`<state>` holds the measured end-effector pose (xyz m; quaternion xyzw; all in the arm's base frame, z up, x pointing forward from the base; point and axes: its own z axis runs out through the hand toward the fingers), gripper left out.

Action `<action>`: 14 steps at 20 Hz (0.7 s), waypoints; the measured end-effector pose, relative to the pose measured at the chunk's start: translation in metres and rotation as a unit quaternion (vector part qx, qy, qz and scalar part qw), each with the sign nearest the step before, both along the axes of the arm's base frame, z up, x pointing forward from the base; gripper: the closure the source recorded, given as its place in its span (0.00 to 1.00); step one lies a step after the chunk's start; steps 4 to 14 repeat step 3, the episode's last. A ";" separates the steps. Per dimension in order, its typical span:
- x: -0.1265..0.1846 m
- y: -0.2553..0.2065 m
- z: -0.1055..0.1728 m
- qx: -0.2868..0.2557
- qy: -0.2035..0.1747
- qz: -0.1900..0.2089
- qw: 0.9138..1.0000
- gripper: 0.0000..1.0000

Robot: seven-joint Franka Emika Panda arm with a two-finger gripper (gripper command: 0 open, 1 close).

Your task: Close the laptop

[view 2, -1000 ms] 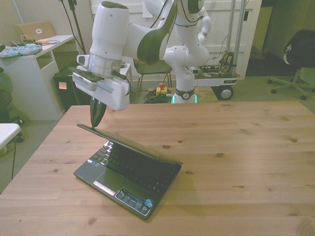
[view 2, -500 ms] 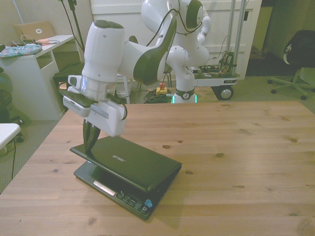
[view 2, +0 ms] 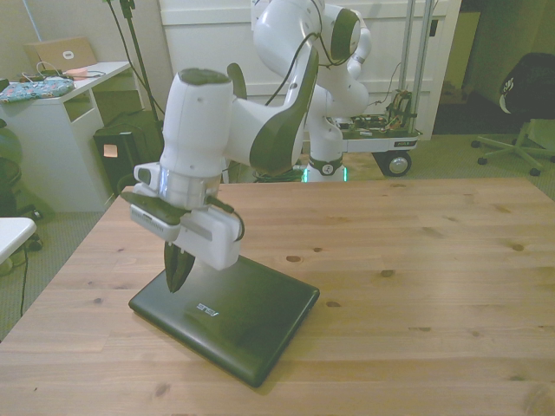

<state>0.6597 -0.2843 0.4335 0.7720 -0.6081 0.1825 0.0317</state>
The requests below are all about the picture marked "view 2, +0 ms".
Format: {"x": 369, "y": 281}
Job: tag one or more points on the black tripod stand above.
{"x": 138, "y": 52}

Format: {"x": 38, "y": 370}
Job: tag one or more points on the black computer tower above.
{"x": 117, "y": 160}

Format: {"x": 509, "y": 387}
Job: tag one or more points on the white desk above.
{"x": 39, "y": 143}

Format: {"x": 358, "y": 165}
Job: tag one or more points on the cardboard box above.
{"x": 60, "y": 54}

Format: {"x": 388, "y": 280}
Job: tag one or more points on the white wheeled robot cart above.
{"x": 381, "y": 141}

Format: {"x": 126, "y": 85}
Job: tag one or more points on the aluminium mast frame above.
{"x": 419, "y": 52}

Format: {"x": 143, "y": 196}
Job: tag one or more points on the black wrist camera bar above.
{"x": 152, "y": 207}

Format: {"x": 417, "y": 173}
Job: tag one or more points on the white rounded table edge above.
{"x": 13, "y": 236}

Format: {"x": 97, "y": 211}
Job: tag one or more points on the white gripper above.
{"x": 208, "y": 238}

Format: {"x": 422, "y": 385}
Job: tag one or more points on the pink round object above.
{"x": 76, "y": 72}

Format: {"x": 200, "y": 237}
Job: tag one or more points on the black ASUS laptop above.
{"x": 243, "y": 320}

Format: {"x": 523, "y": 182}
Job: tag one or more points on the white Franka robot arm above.
{"x": 199, "y": 121}

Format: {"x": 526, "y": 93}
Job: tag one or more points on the black jacket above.
{"x": 529, "y": 84}

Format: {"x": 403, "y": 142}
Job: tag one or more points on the patterned teal pouch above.
{"x": 34, "y": 89}

